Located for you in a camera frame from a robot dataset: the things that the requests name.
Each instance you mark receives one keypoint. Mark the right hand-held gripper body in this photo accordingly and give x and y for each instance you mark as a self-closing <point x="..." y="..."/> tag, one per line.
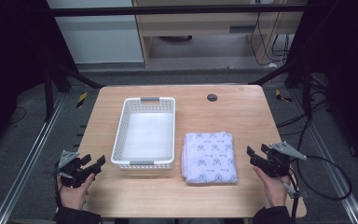
<point x="276" y="163"/>

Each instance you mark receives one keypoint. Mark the white plastic basket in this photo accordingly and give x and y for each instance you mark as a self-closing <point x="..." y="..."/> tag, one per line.
<point x="144" y="133"/>

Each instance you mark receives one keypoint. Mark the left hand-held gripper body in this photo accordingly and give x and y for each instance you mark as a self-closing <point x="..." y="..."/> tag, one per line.
<point x="71" y="174"/>

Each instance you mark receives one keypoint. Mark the aluminium floor rail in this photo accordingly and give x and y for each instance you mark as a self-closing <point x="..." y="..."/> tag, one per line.
<point x="28" y="155"/>
<point x="332" y="174"/>

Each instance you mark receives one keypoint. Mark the wooden desk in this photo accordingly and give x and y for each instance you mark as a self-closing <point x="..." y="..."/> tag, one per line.
<point x="205" y="28"/>

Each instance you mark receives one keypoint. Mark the person's right hand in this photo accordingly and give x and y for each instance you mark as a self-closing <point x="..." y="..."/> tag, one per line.
<point x="273" y="188"/>

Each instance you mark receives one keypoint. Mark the dark curtain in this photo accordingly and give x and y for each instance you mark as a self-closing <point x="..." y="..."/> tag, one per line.
<point x="345" y="62"/>
<point x="12" y="62"/>

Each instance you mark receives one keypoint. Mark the white cabinet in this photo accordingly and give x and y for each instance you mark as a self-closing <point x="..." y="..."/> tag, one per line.
<point x="99" y="37"/>

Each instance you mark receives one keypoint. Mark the black horizontal frame bar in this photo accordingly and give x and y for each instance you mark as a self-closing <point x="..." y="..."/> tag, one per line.
<point x="167" y="10"/>

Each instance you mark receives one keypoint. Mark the black metal stand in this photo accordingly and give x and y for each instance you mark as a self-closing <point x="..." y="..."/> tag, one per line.
<point x="59" y="81"/>
<point x="295" y="77"/>

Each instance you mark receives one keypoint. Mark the person's left hand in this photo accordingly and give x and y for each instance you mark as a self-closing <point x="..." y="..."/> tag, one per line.
<point x="73" y="194"/>

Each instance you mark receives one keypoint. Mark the folded white patterned towel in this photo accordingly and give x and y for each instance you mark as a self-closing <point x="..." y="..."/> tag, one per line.
<point x="209" y="157"/>

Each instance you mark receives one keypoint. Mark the yellow black floor tape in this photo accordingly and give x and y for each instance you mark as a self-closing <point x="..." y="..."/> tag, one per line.
<point x="81" y="100"/>
<point x="281" y="96"/>

